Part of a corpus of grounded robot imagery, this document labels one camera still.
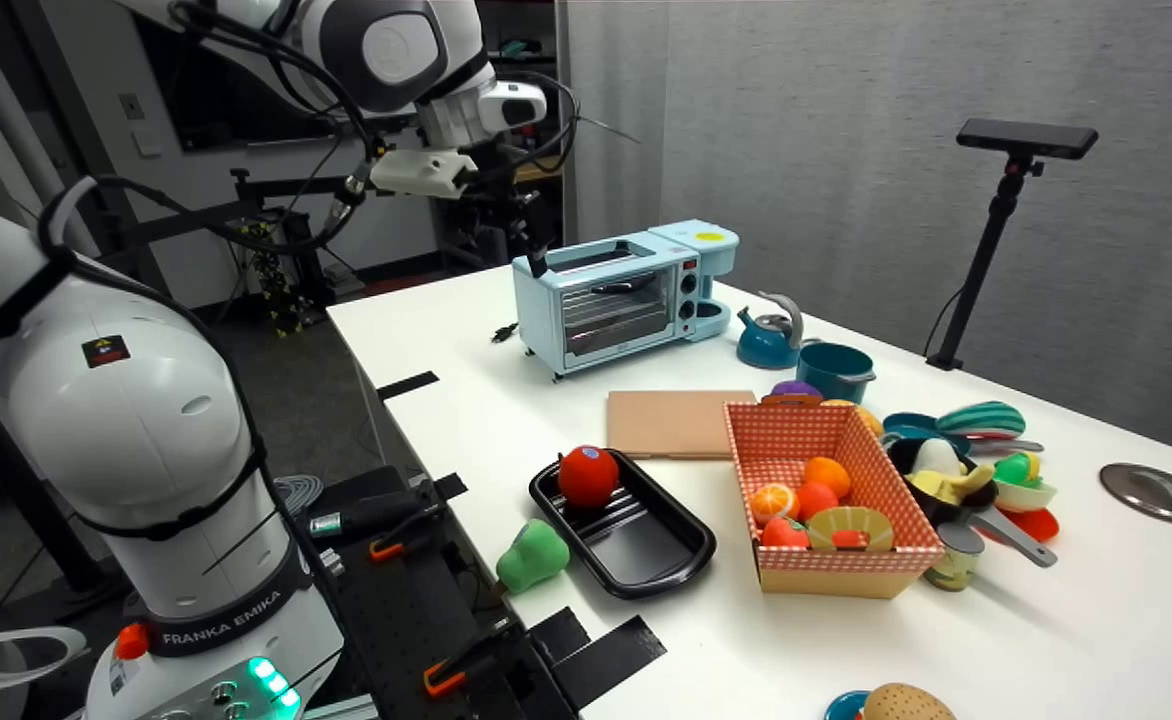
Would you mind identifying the round orange fruit toy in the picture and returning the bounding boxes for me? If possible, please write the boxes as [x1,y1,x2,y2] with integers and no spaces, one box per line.
[800,454,856,504]

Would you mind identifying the yellow ring slice toy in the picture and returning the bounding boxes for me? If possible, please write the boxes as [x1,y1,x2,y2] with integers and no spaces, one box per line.
[806,504,897,558]

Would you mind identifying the wooden cutting board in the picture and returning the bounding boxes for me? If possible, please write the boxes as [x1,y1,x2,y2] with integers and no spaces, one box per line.
[604,390,757,466]

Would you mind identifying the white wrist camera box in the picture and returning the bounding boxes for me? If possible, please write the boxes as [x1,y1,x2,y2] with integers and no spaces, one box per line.
[364,143,485,205]

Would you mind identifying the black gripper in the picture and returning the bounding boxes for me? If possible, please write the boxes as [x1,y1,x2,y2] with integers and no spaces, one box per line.
[476,128,567,251]

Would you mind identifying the red strawberry toy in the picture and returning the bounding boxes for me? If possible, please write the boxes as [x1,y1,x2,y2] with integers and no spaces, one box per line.
[757,517,818,552]

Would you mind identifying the black toy pan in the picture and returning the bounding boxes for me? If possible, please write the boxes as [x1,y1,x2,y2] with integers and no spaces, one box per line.
[885,438,999,530]

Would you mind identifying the small round orange toy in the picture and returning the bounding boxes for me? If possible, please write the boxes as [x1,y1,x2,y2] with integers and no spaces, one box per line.
[796,479,841,524]

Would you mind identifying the blue toy kettle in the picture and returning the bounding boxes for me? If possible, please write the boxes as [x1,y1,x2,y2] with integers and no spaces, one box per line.
[737,293,807,371]

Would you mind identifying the teal toy pot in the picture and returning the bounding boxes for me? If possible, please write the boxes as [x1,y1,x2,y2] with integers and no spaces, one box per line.
[796,341,880,409]

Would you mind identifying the black stereo camera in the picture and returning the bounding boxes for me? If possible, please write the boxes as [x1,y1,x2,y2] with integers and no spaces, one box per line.
[952,115,1105,165]

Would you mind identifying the toy burger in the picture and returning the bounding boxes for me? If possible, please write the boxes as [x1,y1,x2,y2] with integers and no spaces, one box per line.
[861,680,961,720]

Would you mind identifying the orange slice toy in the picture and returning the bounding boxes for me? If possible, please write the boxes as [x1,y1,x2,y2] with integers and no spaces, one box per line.
[746,479,800,530]

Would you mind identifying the orange gingham cardboard box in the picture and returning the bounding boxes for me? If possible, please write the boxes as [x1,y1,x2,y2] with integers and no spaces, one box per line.
[723,395,947,601]

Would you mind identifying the red toy piece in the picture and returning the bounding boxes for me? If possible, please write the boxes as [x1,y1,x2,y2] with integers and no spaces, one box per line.
[1010,504,1065,550]

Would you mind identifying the black plastic tray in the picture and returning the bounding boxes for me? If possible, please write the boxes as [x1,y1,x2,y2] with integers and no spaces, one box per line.
[525,447,719,601]

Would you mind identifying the teal toy bowl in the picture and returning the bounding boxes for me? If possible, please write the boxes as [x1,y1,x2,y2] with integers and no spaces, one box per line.
[880,409,944,447]

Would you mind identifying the teal toy utensil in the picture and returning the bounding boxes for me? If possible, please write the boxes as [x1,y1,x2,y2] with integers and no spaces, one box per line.
[937,395,1034,443]

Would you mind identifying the light blue toaster oven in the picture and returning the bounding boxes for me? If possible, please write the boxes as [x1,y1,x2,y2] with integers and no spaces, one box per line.
[507,215,746,380]

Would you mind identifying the black camera stand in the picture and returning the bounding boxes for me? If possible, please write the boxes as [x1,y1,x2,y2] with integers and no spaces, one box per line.
[923,147,1046,371]

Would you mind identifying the small toy cup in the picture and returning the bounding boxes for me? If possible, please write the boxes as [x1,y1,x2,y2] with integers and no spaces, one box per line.
[923,522,988,597]

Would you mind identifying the gray toy spatula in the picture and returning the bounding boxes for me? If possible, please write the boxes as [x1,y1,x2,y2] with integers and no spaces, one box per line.
[965,510,1061,574]

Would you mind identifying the green pear toy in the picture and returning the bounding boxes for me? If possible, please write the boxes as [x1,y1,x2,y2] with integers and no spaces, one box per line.
[492,517,577,597]

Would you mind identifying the teal toy plate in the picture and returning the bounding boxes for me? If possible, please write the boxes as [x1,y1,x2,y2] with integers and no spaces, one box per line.
[820,689,875,720]

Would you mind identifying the yellow banana toy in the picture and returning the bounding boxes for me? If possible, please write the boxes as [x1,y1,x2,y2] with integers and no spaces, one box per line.
[921,458,999,510]

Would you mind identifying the purple toy vegetable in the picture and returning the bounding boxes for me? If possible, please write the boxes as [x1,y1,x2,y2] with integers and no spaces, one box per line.
[767,375,826,409]

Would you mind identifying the green white toy vegetable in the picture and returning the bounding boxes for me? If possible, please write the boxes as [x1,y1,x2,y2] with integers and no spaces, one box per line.
[991,447,1061,517]

